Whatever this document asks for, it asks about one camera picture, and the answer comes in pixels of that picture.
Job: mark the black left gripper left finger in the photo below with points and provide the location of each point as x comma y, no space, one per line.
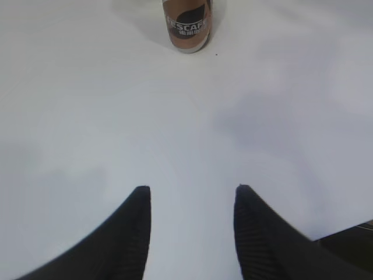
117,249

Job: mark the Nescafe coffee bottle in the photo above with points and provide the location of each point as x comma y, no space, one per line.
189,23

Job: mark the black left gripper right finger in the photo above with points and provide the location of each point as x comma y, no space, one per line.
270,248

